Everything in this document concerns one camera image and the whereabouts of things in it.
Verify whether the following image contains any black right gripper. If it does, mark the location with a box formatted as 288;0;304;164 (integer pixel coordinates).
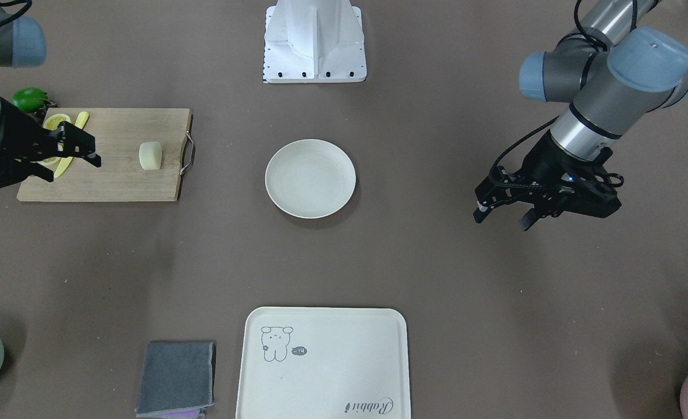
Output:
0;100;102;189

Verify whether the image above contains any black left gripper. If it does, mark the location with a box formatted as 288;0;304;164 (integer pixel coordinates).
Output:
472;131;623;232

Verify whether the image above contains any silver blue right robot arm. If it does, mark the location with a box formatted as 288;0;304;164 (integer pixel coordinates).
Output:
0;1;102;189

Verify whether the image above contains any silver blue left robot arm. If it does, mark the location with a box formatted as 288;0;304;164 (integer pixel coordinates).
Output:
473;1;688;230

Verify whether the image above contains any white rabbit tray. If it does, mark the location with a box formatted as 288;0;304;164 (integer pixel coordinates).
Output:
236;307;412;418

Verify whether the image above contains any lemon half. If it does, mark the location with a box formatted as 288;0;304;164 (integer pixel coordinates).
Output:
38;157;62;167
42;112;72;131

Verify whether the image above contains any yellow plastic knife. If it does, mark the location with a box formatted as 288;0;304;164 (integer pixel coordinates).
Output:
54;111;90;179

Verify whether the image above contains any wooden cutting board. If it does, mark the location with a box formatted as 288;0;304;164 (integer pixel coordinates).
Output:
17;107;192;203

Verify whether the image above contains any green lime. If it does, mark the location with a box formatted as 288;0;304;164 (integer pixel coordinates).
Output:
12;87;49;113

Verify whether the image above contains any cream round plate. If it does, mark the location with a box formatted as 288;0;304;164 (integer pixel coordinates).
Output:
265;139;357;219

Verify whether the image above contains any grey folded cloth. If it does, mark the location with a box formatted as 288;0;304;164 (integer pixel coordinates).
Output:
136;340;215;414

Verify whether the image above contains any purple cloth under grey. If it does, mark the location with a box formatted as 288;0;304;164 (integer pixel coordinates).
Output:
136;407;206;418

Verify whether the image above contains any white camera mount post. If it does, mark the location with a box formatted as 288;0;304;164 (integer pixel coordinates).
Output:
262;1;368;83

